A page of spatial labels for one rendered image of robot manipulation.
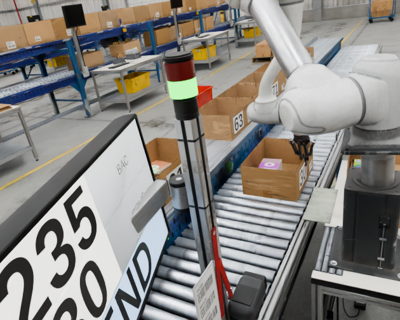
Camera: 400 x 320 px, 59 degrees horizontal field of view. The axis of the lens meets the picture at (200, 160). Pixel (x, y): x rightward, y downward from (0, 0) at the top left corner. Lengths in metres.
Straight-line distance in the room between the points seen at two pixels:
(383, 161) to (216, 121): 1.22
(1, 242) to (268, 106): 1.42
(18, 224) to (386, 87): 1.02
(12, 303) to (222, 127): 1.96
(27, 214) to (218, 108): 2.32
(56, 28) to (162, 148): 5.33
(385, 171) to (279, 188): 0.66
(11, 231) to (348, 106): 0.93
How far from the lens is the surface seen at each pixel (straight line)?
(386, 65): 1.19
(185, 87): 0.61
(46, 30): 7.00
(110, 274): 0.58
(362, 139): 1.25
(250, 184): 1.87
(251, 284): 0.93
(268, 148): 2.19
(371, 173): 1.32
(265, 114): 1.70
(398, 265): 1.53
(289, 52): 1.24
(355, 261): 1.50
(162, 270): 1.53
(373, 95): 1.16
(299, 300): 2.38
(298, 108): 1.07
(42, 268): 0.45
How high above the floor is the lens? 1.74
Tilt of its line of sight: 25 degrees down
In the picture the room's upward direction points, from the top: 9 degrees counter-clockwise
